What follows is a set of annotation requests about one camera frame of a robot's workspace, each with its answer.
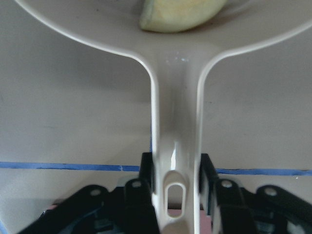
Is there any black bagged trash bin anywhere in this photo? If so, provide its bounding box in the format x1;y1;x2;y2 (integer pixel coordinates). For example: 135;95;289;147
43;202;215;234

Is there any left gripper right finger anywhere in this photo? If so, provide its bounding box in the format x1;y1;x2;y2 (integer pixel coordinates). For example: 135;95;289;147
199;154;257;234

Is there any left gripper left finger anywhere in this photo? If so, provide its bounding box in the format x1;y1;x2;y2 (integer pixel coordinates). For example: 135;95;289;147
124;153;160;234

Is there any white plastic dustpan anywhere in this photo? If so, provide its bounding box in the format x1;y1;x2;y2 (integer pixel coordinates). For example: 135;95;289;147
19;0;312;234

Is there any pale yellow peel scrap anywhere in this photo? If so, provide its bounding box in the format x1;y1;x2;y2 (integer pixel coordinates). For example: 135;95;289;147
139;0;227;33

